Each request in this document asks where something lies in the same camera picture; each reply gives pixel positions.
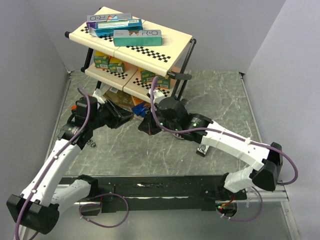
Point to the blue toothpaste box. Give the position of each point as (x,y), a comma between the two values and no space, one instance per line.
(106,29)

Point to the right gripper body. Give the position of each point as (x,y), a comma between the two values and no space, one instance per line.
(153,127)

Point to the brown flat packet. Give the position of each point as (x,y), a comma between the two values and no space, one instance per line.
(120,98)

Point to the green carton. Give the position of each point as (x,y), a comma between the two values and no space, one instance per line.
(116,65)
(146,76)
(101,60)
(164,82)

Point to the panda keychain with keys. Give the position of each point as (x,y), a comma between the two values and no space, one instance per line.
(91,143)

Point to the black base frame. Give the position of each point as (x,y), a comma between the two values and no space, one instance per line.
(155,192)

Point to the blue snack bag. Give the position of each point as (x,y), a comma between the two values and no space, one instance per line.
(140,109)

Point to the teal R&O box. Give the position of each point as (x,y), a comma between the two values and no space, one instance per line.
(141,38)

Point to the green carton right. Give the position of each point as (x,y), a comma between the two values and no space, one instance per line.
(164,82)

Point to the green carton far left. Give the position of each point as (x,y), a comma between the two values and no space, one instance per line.
(101,60)

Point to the purple wavy sponge pad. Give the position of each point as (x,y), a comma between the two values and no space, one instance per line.
(179,136)

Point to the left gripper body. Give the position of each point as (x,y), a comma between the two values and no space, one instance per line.
(110,115)

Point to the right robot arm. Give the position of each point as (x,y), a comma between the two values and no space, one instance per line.
(264,161)

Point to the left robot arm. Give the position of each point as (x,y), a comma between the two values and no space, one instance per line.
(39,205)

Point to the black R&O box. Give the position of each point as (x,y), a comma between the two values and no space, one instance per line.
(202,150)

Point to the purple R&O box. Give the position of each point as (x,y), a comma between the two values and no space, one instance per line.
(91,20)

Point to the beige three-tier shelf rack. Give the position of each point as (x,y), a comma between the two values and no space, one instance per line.
(171,57)

